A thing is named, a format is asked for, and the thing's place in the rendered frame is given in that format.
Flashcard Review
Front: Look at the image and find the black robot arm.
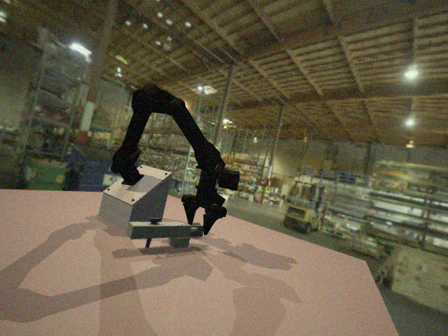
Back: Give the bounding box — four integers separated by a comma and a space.
111, 84, 240, 191

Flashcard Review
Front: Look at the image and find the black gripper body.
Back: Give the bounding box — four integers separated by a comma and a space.
181, 183, 227, 217

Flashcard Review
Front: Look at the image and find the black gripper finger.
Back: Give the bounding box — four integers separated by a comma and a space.
183, 203, 199, 225
204, 214, 222, 235

